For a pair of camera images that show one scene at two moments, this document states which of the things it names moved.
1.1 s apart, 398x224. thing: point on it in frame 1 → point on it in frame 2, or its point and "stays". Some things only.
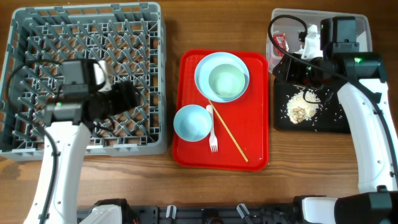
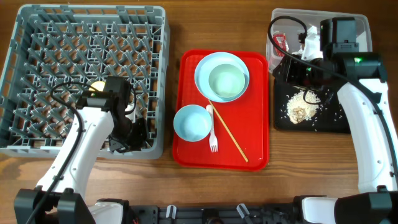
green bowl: [227, 81] stays
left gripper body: [117, 101] → [129, 135]
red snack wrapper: [280, 39] stays
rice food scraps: [303, 106] stays
